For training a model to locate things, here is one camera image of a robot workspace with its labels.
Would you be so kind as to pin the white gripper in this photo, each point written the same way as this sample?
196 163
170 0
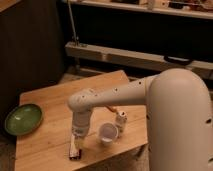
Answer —
79 135

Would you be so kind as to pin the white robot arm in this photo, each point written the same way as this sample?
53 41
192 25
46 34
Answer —
179 117

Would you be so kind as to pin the green ceramic bowl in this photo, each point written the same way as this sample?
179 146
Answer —
23 119

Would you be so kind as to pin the white plastic cup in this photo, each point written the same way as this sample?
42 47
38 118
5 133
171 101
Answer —
107 133

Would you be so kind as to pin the wooden table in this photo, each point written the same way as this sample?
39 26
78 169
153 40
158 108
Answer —
47 148

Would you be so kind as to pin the orange carrot toy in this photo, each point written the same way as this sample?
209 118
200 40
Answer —
114 110

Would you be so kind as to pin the small white bottle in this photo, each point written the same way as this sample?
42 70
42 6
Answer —
121 120

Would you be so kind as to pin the grey metal beam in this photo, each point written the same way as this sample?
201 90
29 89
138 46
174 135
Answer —
134 59

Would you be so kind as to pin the thin metal pole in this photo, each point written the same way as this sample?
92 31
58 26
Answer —
75 37

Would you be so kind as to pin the upper wooden shelf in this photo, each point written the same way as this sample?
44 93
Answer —
202 9

